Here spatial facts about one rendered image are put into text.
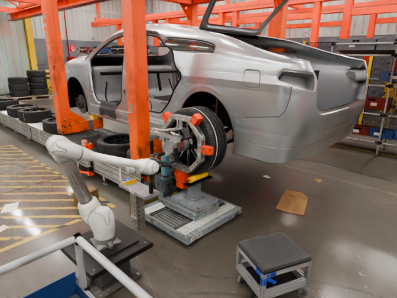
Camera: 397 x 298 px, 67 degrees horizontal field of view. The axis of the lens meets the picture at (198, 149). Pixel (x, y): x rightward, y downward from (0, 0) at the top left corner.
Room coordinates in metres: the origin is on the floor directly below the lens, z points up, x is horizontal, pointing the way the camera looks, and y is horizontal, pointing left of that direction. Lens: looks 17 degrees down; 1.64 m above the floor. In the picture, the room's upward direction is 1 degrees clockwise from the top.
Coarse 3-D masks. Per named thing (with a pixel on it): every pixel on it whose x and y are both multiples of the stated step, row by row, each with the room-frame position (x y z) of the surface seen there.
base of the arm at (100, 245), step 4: (92, 240) 1.93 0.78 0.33; (96, 240) 1.88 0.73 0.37; (108, 240) 1.88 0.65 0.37; (112, 240) 1.90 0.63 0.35; (116, 240) 1.93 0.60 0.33; (120, 240) 1.94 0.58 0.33; (96, 244) 1.87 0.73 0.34; (100, 244) 1.87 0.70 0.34; (104, 244) 1.87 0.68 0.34; (108, 244) 1.86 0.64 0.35; (112, 244) 1.86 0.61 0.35; (96, 248) 1.85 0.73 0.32; (100, 248) 1.83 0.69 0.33; (104, 248) 1.85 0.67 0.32; (112, 248) 1.85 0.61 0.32
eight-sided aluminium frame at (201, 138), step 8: (168, 120) 2.85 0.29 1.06; (184, 120) 2.70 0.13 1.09; (192, 128) 2.63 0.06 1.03; (200, 136) 2.57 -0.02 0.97; (200, 144) 2.56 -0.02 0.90; (200, 152) 2.56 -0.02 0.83; (200, 160) 2.56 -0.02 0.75; (176, 168) 2.78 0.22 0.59; (184, 168) 2.70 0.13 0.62; (192, 168) 2.63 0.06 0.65
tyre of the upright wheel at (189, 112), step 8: (176, 112) 2.90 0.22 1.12; (184, 112) 2.82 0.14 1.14; (192, 112) 2.75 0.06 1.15; (200, 112) 2.76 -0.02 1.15; (208, 112) 2.80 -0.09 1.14; (208, 120) 2.70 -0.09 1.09; (216, 120) 2.76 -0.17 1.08; (208, 128) 2.62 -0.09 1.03; (216, 128) 2.69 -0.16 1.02; (208, 136) 2.61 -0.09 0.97; (216, 136) 2.65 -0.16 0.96; (224, 136) 2.73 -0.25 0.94; (208, 144) 2.60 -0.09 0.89; (216, 144) 2.62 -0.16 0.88; (224, 144) 2.71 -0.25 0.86; (224, 152) 2.73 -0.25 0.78; (208, 160) 2.60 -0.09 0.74; (216, 160) 2.67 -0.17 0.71; (200, 168) 2.67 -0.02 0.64; (208, 168) 2.66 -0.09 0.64
